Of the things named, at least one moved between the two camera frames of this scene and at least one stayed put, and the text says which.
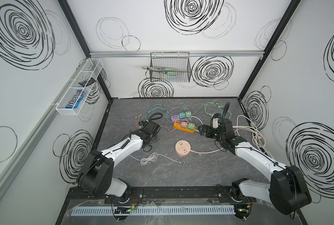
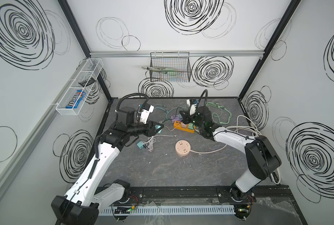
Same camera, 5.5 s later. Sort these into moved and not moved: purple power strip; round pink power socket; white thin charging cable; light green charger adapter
Moved: white thin charging cable
Not moved: purple power strip; round pink power socket; light green charger adapter
